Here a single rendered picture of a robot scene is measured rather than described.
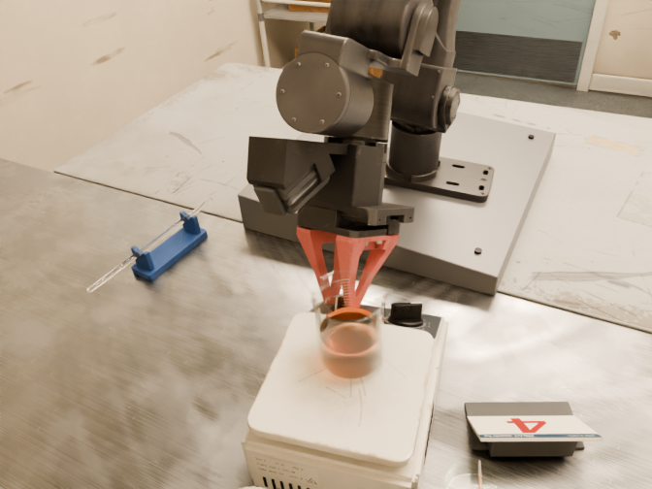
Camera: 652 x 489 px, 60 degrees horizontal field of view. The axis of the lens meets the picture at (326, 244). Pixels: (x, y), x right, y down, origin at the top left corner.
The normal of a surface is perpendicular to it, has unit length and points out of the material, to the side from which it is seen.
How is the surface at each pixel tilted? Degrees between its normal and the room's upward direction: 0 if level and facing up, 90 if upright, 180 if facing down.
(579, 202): 0
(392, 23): 72
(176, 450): 0
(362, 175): 77
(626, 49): 90
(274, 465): 90
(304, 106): 60
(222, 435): 0
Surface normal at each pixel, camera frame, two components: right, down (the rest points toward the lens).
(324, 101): -0.40, 0.12
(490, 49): -0.46, 0.58
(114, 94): 0.89, 0.24
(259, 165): -0.67, 0.07
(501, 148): -0.01, -0.75
